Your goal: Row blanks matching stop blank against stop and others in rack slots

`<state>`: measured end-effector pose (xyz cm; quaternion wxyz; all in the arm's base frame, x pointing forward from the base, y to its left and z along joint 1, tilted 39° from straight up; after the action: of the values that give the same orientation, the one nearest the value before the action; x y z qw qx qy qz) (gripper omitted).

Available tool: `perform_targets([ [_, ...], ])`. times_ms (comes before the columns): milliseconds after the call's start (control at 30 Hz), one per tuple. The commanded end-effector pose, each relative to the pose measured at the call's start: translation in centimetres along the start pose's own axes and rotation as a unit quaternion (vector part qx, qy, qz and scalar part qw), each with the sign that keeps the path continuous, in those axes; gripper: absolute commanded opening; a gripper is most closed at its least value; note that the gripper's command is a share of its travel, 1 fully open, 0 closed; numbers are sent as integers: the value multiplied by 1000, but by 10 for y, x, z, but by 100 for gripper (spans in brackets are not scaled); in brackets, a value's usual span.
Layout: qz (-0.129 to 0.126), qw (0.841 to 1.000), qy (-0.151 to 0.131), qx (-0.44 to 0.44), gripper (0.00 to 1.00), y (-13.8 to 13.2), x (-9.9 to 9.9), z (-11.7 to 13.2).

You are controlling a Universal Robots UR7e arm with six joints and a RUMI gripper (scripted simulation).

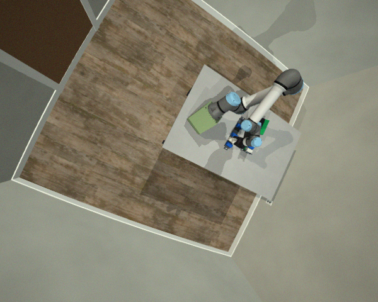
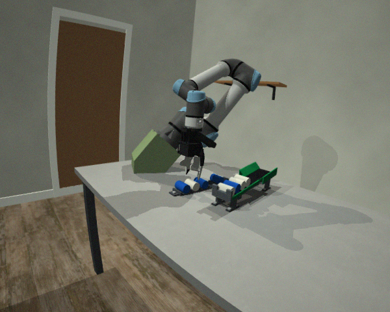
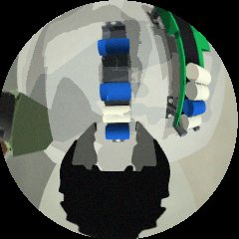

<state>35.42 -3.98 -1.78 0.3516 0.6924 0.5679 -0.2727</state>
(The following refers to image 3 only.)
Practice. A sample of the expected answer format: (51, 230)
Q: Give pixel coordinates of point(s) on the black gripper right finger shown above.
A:
(148, 157)

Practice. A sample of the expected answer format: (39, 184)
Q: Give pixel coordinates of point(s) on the blue plastic bar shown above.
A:
(117, 131)
(193, 108)
(115, 92)
(113, 46)

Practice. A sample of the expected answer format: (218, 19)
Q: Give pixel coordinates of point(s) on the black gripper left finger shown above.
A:
(80, 156)

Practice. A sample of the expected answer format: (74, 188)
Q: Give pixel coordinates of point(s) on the white plastic bar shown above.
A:
(197, 74)
(186, 122)
(116, 114)
(196, 91)

